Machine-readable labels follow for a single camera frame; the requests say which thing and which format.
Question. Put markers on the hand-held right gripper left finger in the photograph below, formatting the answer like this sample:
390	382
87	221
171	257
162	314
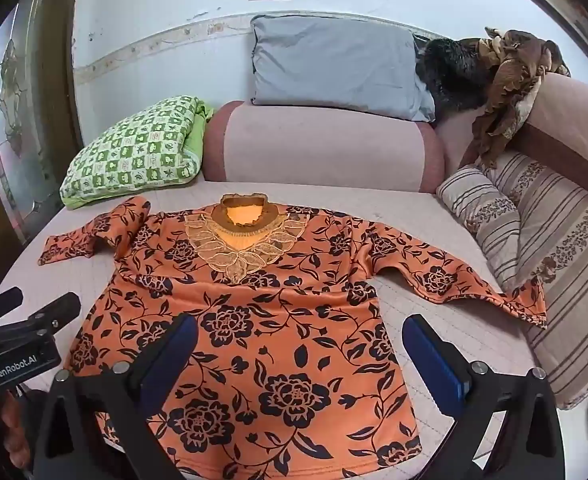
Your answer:
173	355

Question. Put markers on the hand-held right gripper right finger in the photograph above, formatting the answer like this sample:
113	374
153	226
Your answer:
431	360

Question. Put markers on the orange floral blouse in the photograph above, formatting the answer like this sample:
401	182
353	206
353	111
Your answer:
274	320

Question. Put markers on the person's left hand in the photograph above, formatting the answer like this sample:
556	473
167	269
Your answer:
13	425

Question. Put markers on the pink quilted mat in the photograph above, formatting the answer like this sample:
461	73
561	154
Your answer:
489	340

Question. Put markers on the small striped floral pillow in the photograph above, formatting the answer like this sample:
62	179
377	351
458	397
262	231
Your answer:
484	220

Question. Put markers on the large striped floral cushion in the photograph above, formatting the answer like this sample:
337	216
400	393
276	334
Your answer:
574	270

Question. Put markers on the green checked pillow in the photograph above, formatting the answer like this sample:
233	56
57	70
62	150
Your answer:
133	152

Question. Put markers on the stained glass wooden door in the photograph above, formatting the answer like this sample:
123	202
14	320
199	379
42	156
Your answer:
13	110

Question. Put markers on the pink bolster cushion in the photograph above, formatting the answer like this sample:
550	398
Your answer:
324	150

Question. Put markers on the pink sofa armrest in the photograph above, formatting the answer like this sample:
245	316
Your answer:
574	120

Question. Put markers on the brown ruffled cloth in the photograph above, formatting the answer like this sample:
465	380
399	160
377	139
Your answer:
514	75

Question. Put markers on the grey pillow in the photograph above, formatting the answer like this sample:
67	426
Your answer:
334	65

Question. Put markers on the dark picture frame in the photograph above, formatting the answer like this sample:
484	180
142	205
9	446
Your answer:
581	20

